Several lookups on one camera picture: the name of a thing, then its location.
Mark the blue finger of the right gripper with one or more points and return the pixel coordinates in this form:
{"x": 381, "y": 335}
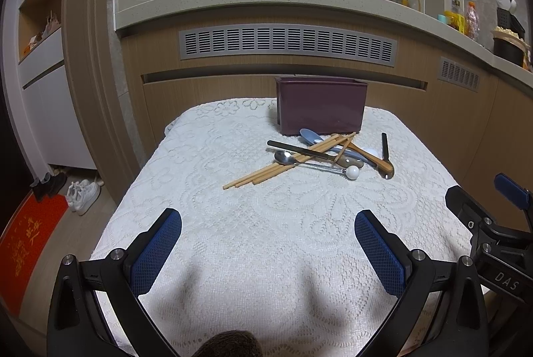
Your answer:
{"x": 513, "y": 192}
{"x": 469, "y": 212}

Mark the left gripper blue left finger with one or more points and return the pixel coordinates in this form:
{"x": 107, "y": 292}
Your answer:
{"x": 150, "y": 250}

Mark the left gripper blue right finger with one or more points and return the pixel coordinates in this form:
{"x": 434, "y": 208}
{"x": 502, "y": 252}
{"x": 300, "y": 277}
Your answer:
{"x": 384, "y": 252}

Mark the wooden spoon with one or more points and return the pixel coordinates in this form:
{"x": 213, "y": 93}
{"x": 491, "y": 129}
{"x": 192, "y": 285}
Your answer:
{"x": 383, "y": 165}

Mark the black handled spoon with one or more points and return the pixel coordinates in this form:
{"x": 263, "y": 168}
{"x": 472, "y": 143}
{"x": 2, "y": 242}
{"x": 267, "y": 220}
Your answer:
{"x": 385, "y": 152}

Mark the dark textured handle steel spoon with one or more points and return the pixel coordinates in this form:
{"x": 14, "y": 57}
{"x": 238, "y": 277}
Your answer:
{"x": 342, "y": 161}

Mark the blue plastic spoon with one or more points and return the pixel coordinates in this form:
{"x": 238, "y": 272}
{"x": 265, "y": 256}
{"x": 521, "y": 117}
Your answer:
{"x": 311, "y": 138}

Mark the white plastic spoon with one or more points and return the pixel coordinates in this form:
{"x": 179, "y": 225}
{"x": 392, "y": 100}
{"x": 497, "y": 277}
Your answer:
{"x": 370, "y": 152}

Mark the white sneakers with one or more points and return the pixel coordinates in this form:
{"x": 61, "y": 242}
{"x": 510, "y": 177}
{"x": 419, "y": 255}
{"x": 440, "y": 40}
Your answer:
{"x": 81, "y": 195}

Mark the white lace tablecloth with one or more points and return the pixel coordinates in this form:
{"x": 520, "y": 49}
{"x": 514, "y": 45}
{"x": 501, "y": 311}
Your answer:
{"x": 279, "y": 259}

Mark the red door mat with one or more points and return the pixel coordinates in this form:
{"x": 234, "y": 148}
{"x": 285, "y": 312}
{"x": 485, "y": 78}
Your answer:
{"x": 23, "y": 242}

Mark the black shoes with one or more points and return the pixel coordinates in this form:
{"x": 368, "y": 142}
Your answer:
{"x": 49, "y": 186}

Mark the small grey ventilation grille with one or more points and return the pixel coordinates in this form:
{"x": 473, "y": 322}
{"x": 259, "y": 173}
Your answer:
{"x": 454, "y": 73}

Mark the black pot with lid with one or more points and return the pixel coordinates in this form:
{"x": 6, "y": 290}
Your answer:
{"x": 509, "y": 46}

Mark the purple plastic utensil holder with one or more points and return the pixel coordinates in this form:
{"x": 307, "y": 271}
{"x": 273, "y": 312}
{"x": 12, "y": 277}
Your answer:
{"x": 324, "y": 104}

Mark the black utensil basket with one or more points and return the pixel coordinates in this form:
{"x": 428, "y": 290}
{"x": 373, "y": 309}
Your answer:
{"x": 506, "y": 17}

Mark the plastic bottle orange cap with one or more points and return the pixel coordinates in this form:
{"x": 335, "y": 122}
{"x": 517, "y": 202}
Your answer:
{"x": 472, "y": 27}

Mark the yellow seasoning packages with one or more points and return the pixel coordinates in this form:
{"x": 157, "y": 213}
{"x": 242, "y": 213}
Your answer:
{"x": 454, "y": 20}

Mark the white cabinet with shelf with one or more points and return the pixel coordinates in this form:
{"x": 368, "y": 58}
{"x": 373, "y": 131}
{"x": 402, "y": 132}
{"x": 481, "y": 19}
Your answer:
{"x": 36, "y": 87}

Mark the grey stone countertop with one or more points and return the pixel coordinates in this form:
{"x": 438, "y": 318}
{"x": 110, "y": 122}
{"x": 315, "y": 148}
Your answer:
{"x": 127, "y": 13}

